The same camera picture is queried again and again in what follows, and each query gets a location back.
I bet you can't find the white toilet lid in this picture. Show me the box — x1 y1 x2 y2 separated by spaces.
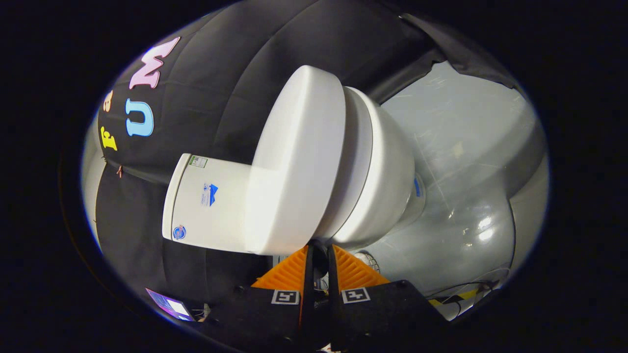
245 65 347 256

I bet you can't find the white ceramic toilet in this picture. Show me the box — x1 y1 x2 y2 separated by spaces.
162 86 426 253

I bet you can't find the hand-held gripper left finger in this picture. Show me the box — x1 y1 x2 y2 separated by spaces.
199 244 315 353

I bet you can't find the black backdrop cloth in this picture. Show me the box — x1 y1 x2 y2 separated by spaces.
95 0 522 319

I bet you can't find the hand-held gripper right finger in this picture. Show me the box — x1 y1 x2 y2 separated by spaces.
327 244 449 352

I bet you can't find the round metal grate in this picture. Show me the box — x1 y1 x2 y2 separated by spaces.
353 252 381 275

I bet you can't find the yellow black striped tape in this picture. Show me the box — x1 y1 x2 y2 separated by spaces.
431 289 479 307

